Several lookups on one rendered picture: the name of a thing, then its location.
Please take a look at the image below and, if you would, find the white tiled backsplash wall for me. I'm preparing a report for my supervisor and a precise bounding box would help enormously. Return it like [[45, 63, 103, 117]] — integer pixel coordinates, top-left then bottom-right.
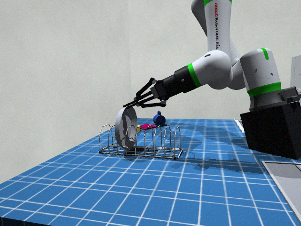
[[290, 55, 301, 89]]

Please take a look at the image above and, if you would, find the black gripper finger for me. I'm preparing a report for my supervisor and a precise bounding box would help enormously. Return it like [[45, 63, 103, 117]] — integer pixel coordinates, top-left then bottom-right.
[[123, 78, 157, 107], [125, 96, 166, 110]]

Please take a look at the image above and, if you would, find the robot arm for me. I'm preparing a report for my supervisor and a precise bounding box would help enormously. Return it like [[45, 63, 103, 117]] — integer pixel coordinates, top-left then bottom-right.
[[174, 0, 301, 112]]

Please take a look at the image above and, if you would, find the white ribbed draining mat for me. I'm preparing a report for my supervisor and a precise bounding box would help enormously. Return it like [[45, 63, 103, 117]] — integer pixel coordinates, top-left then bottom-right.
[[234, 119, 244, 133]]

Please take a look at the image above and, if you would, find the blue mug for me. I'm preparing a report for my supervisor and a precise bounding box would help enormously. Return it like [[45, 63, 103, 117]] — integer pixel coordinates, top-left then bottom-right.
[[153, 111, 166, 126]]

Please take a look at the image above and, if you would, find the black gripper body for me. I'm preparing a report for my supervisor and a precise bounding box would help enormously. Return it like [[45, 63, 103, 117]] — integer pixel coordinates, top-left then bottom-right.
[[155, 74, 182, 101]]

